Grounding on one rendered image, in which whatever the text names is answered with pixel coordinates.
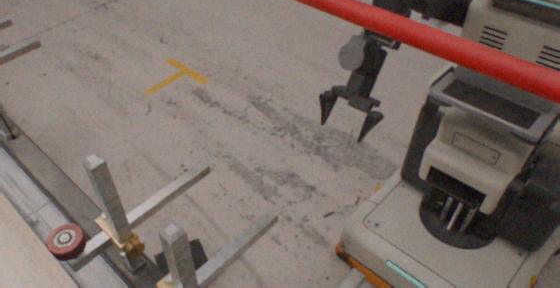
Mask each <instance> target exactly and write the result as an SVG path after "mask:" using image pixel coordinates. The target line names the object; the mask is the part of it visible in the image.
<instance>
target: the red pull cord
mask: <svg viewBox="0 0 560 288"><path fill-rule="evenodd" d="M294 1H297V2H299V3H302V4H304V5H307V6H308V7H311V8H313V9H316V10H321V11H324V12H326V13H329V14H331V15H334V16H336V17H339V18H341V19H344V20H346V21H348V22H350V23H353V24H355V25H358V26H360V27H363V28H365V29H368V30H371V31H373V32H376V33H378V34H381V35H383V36H386V37H388V38H390V39H392V40H395V41H397V42H400V43H402V44H405V45H407V46H413V47H415V48H418V49H420V50H423V51H425V52H428V53H430V54H433V55H435V56H437V57H439V58H442V59H444V60H447V61H449V62H452V63H454V64H457V65H460V66H462V67H465V68H467V69H470V70H472V71H475V72H477V73H480V74H482V75H485V76H487V77H489V78H491V79H494V80H499V81H502V82H504V83H507V84H509V85H512V86H514V87H517V88H519V89H522V90H524V91H527V92H529V93H532V94H534V95H537V96H539V97H542V98H544V99H547V100H550V101H552V102H555V103H556V104H559V105H560V72H556V71H553V70H550V69H548V68H545V67H542V66H539V65H537V64H534V63H531V62H528V61H526V60H523V59H520V58H517V57H514V56H512V55H509V54H506V53H503V52H501V51H498V50H495V49H492V48H491V47H488V46H485V45H482V44H479V43H477V42H474V41H471V40H468V39H463V38H460V37H457V36H455V35H452V34H449V33H446V32H443V31H441V30H439V29H436V28H433V27H431V26H428V25H425V24H422V23H420V22H417V21H414V20H411V19H408V18H406V17H403V16H400V15H397V14H395V13H392V12H390V11H387V10H385V9H382V8H379V7H376V6H371V5H368V4H365V3H362V2H360V1H357V0H294Z"/></svg>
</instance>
